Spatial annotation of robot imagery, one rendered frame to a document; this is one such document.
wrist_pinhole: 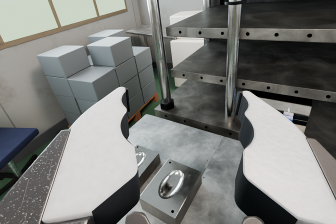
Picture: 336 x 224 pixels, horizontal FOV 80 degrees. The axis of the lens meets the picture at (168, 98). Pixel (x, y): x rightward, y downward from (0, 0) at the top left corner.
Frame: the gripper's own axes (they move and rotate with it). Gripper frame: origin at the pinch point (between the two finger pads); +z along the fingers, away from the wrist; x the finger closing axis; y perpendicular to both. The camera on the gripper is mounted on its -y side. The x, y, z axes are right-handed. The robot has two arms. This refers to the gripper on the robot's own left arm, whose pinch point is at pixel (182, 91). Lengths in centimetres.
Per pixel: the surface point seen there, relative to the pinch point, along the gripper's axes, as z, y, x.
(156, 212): 28, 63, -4
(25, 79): 179, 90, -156
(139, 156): 53, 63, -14
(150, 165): 48, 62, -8
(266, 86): 76, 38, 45
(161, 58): 99, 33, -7
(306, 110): 66, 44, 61
